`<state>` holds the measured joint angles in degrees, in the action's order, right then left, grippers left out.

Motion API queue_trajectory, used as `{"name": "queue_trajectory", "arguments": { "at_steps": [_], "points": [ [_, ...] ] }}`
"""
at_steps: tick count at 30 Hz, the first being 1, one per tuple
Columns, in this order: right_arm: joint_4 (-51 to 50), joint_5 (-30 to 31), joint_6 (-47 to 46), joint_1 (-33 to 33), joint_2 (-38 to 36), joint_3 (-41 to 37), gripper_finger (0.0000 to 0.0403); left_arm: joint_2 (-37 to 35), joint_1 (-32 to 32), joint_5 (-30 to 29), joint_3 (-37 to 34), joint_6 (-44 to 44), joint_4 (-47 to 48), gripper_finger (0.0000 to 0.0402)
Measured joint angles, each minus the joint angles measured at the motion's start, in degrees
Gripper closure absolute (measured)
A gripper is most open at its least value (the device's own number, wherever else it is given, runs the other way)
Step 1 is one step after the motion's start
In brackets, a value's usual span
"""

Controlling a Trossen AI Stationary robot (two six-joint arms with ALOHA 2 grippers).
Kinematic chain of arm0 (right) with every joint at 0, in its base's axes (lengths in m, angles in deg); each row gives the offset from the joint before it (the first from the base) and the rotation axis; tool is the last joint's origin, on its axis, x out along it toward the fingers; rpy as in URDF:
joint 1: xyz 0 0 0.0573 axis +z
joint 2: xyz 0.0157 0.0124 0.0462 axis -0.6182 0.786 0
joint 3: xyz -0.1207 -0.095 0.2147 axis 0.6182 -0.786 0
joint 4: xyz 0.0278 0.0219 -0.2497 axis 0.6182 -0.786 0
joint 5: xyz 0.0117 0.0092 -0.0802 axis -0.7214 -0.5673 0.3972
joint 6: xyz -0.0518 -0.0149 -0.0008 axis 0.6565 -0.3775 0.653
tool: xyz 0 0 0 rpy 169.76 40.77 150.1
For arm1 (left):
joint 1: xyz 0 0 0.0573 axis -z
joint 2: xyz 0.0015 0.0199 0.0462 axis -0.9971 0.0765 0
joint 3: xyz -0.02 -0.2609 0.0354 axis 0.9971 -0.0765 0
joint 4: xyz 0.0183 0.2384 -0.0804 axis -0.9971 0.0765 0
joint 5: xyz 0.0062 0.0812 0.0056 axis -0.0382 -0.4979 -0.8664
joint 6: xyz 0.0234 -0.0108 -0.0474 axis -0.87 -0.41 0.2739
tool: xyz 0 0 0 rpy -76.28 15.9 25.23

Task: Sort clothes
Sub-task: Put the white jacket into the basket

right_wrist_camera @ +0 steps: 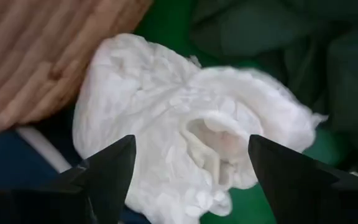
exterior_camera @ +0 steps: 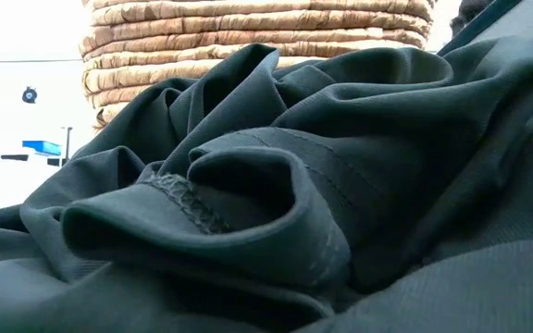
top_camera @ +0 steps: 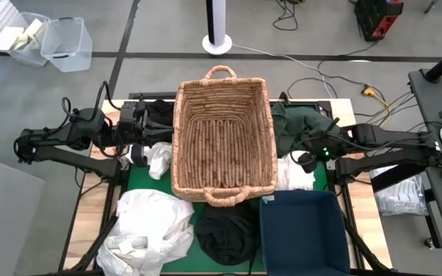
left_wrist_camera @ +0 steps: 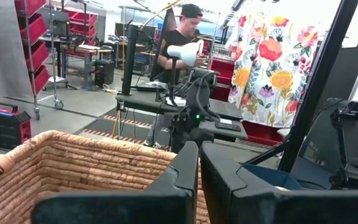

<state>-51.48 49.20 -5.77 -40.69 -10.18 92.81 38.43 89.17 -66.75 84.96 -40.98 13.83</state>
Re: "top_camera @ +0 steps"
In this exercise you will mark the yellow power plug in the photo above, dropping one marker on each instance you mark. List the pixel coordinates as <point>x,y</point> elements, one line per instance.
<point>368,91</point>

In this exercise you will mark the green table mat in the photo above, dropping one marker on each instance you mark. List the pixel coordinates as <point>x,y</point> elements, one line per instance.
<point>144,184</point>

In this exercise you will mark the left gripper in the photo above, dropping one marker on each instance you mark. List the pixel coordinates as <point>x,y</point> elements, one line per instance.
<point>132,122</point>

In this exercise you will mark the black garment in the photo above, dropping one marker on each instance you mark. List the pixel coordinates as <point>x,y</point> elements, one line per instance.
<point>225,237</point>

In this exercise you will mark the small white cloth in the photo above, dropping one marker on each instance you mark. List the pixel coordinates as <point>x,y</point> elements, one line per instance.
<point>159,157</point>

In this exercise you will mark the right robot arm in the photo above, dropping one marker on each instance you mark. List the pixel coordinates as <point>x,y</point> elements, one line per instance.
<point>390,165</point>

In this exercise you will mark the green towel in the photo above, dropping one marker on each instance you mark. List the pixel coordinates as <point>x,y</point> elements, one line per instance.
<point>288,126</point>

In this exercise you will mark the cream paper boxes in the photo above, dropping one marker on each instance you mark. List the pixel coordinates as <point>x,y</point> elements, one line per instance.
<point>10,40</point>

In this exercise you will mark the woven wicker basket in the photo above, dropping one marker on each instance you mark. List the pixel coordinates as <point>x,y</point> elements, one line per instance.
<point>225,153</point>

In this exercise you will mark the large white shirt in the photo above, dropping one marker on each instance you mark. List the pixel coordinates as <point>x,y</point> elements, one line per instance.
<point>148,230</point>

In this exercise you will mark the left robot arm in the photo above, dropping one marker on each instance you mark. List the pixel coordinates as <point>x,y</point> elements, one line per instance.
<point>86,163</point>

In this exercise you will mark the black table frame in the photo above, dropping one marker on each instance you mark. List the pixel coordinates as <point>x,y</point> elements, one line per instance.
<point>110,195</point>

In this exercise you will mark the black cloth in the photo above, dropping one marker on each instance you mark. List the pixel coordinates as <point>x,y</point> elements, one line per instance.
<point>163,108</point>

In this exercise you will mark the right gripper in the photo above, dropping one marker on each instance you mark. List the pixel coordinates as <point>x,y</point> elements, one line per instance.
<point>326,143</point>

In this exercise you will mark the navy fabric storage bin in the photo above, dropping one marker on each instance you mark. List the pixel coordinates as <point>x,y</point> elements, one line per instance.
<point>301,237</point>

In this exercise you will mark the grey desk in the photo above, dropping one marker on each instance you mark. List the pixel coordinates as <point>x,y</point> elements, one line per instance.
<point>436,96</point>

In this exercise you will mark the white knit garment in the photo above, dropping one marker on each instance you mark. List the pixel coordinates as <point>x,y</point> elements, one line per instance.
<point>288,176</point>

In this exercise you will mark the red black portable box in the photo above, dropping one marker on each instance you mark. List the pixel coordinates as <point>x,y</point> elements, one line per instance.
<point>378,19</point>

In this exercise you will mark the clear bag of white items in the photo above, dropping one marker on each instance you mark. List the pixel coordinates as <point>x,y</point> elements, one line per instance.
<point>401,191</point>

